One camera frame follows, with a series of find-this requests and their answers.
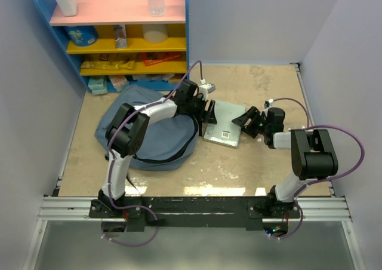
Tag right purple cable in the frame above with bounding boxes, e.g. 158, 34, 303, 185
267, 98, 365, 240

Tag pale green bottom book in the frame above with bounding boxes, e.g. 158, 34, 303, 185
203, 100, 245, 148

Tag blue grey backpack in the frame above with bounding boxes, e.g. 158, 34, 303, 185
95, 85, 199, 171

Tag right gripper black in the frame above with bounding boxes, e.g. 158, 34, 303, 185
231, 107, 270, 139

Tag silver snack pouch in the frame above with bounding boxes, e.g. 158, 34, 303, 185
113, 25, 128, 49

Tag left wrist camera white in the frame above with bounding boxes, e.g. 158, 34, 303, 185
198, 80, 215, 101

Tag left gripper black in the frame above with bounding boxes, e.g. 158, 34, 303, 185
186, 95, 217, 125

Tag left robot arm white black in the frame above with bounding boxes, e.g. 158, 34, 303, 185
91, 80, 217, 217

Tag yellow snack bag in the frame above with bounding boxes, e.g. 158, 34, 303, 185
81, 53, 137, 70

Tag orange snack pack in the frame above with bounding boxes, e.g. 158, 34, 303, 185
140, 52, 182, 67

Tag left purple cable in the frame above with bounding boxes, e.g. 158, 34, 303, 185
100, 60, 207, 247

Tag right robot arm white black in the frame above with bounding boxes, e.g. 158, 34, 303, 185
232, 106, 338, 218

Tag blue wooden shelf unit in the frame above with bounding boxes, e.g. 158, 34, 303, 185
33, 0, 189, 92

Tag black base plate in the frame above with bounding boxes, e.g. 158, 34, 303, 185
89, 195, 300, 232

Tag purple cable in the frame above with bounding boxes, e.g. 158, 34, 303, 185
267, 98, 365, 240
100, 60, 207, 247

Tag pink white tissue pack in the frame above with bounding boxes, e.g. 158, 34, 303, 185
108, 75, 129, 92

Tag teal tissue packs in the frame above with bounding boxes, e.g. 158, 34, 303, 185
88, 76, 108, 95

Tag white round container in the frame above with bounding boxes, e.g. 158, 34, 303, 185
142, 24, 168, 44

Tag aluminium rail frame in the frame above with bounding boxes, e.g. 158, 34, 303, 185
22, 62, 366, 270

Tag blue snack cup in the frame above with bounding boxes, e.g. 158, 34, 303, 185
64, 26, 98, 47

